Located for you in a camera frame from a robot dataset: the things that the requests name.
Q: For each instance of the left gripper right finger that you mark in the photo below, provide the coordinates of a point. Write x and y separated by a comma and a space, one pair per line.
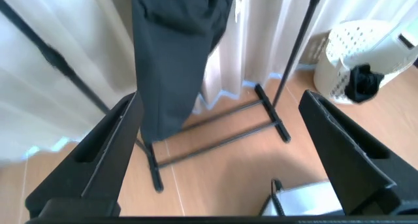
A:
356, 178

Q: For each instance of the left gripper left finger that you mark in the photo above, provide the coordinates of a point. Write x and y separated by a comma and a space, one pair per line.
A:
98, 171

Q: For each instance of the black knit garment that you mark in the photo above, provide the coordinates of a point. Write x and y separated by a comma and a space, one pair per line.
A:
170, 70

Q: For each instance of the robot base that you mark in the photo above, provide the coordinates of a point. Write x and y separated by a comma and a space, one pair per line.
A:
307, 199

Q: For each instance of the black clothes rack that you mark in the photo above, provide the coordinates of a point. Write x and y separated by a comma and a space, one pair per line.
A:
271, 109

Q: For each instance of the white laundry basket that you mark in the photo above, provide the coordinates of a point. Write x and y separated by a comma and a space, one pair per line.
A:
369, 44

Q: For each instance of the black smooth garment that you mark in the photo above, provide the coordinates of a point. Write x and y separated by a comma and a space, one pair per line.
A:
362, 83

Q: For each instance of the beige curtain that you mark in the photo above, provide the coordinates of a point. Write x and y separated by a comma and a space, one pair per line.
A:
81, 28
261, 38

